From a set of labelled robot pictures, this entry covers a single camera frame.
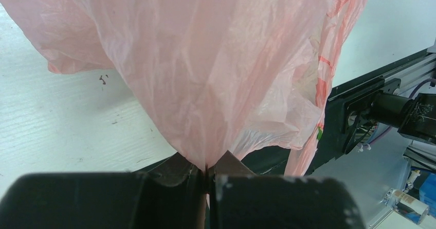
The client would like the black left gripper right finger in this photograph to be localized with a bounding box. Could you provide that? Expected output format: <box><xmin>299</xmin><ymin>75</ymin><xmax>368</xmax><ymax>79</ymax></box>
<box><xmin>208</xmin><ymin>152</ymin><xmax>365</xmax><ymax>228</ymax></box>

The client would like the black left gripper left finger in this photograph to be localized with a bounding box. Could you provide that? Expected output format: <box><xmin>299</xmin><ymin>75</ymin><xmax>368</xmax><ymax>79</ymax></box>
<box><xmin>1</xmin><ymin>154</ymin><xmax>205</xmax><ymax>228</ymax></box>

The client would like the pink plastic bag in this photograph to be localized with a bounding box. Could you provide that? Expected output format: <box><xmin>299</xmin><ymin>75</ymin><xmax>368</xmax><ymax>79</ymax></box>
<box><xmin>0</xmin><ymin>0</ymin><xmax>378</xmax><ymax>177</ymax></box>

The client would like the green fruit stem in bag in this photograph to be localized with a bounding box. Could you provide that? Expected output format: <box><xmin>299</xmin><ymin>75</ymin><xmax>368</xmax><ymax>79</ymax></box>
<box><xmin>316</xmin><ymin>125</ymin><xmax>324</xmax><ymax>141</ymax></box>

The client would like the small bottle on floor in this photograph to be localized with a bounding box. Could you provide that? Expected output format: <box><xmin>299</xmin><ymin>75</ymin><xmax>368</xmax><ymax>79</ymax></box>
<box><xmin>384</xmin><ymin>189</ymin><xmax>429</xmax><ymax>225</ymax></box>

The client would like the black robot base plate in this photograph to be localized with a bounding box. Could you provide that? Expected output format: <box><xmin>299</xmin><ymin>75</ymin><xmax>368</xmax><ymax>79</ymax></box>
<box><xmin>136</xmin><ymin>48</ymin><xmax>430</xmax><ymax>177</ymax></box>

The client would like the aluminium frame rail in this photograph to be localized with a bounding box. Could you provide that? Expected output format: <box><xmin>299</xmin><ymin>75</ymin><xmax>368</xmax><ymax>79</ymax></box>
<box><xmin>328</xmin><ymin>50</ymin><xmax>435</xmax><ymax>101</ymax></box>

